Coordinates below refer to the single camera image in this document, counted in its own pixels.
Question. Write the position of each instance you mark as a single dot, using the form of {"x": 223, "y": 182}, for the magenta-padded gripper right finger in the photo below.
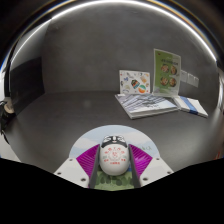
{"x": 155, "y": 170}

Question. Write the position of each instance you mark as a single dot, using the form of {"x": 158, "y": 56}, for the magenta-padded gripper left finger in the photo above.
{"x": 71, "y": 170}

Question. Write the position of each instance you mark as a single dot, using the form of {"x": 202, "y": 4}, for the grey covered book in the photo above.
{"x": 146, "y": 105}

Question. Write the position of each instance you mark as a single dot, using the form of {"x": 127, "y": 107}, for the white book with blue band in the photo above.
{"x": 193, "y": 106}

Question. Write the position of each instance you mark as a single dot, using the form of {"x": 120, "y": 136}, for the white card with colourful stickers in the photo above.
{"x": 134, "y": 81}

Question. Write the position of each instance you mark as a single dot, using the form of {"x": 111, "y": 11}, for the green food poster stand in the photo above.
{"x": 166, "y": 71}

